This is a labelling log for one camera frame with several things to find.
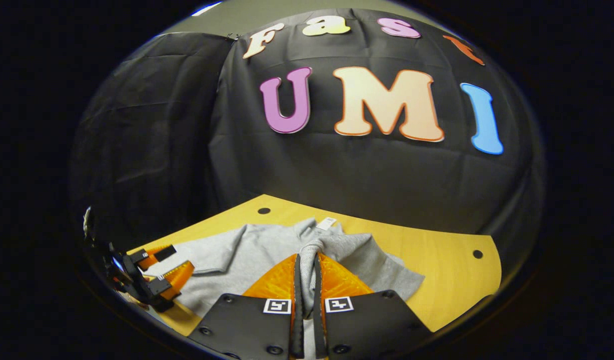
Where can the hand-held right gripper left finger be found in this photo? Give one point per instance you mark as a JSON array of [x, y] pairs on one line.
[[297, 300]]

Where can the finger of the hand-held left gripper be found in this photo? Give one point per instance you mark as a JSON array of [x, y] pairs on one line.
[[162, 252], [179, 275]]

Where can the grey sweatshirt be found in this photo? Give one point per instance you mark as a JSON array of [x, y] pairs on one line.
[[256, 255]]

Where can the black backdrop cloth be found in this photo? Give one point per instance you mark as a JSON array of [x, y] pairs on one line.
[[367, 170]]

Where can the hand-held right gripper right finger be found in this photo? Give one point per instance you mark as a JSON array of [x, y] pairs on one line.
[[319, 300]]

